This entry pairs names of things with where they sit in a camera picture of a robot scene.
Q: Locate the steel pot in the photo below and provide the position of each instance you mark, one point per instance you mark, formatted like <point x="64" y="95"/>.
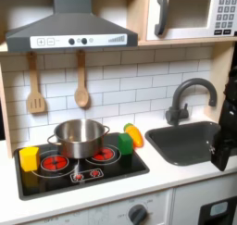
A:
<point x="79" y="137"/>

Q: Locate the grey range hood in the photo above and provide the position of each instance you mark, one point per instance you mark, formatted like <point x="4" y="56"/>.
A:
<point x="71" y="28"/>

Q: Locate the yellow toy block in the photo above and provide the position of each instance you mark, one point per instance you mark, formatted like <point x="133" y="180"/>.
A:
<point x="29" y="158"/>

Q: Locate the dark grey sink basin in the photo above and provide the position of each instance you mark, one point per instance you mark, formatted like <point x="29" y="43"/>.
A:
<point x="182" y="143"/>

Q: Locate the grey oven knob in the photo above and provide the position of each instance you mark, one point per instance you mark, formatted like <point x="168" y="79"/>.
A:
<point x="137" y="214"/>

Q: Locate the green toy block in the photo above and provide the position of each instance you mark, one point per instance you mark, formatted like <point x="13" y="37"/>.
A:
<point x="125" y="143"/>

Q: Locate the wooden slotted spatula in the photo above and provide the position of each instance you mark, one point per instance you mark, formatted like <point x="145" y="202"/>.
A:
<point x="35" y="93"/>

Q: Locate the wooden spoon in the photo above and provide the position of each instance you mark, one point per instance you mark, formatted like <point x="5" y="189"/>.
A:
<point x="81" y="86"/>

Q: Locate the white toy microwave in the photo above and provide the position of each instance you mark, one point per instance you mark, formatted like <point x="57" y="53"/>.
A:
<point x="191" y="12"/>

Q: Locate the dark grey tap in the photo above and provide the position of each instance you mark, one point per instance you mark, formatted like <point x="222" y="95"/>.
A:
<point x="185" y="102"/>

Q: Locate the black dishwasher panel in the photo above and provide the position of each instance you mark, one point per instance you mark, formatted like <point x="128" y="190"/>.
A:
<point x="217" y="211"/>

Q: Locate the black toy stove top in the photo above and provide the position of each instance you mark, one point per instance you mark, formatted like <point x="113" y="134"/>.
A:
<point x="77" y="176"/>

